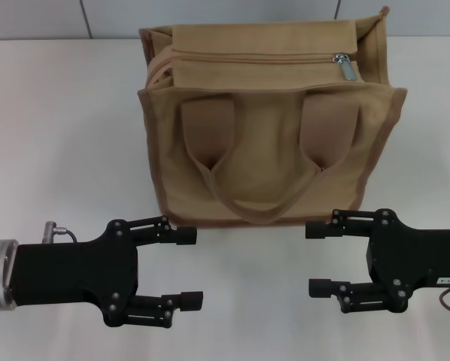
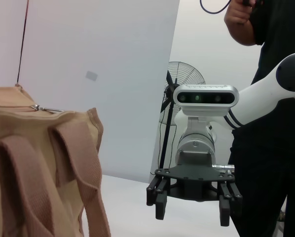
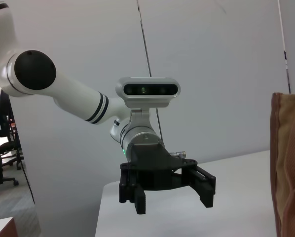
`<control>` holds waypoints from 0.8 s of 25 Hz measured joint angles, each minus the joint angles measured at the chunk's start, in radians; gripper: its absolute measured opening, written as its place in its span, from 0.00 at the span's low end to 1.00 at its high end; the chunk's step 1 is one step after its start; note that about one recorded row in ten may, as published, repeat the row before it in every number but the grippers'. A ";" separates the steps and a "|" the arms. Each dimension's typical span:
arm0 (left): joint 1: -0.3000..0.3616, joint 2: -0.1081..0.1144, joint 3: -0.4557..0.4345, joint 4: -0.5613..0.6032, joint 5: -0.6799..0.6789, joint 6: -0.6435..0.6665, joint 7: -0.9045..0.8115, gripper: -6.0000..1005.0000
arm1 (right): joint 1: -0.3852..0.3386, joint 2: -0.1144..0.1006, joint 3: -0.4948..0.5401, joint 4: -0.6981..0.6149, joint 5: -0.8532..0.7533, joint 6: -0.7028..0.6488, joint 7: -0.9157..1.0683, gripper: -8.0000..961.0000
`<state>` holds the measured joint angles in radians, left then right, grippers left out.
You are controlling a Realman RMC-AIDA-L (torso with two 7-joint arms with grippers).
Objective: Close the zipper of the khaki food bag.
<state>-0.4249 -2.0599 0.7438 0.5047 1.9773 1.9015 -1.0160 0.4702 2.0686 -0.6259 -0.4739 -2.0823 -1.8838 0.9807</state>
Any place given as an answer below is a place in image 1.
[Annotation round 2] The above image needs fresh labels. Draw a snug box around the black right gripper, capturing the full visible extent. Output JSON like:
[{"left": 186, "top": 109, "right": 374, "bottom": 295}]
[{"left": 305, "top": 208, "right": 450, "bottom": 314}]

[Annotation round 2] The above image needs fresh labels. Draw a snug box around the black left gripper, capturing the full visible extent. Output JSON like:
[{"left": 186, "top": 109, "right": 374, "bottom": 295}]
[{"left": 15, "top": 214, "right": 205, "bottom": 329}]

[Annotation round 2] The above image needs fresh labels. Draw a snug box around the khaki canvas food bag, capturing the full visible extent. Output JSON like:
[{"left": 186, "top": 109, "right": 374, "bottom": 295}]
[{"left": 137, "top": 5, "right": 409, "bottom": 229}]

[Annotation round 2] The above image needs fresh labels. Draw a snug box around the silver metal zipper pull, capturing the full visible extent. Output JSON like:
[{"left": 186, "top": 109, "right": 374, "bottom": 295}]
[{"left": 333, "top": 52, "right": 358, "bottom": 82}]

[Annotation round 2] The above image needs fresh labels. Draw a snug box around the left gripper cable with plug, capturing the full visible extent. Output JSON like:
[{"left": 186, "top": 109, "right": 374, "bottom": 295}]
[{"left": 43, "top": 221, "right": 79, "bottom": 244}]

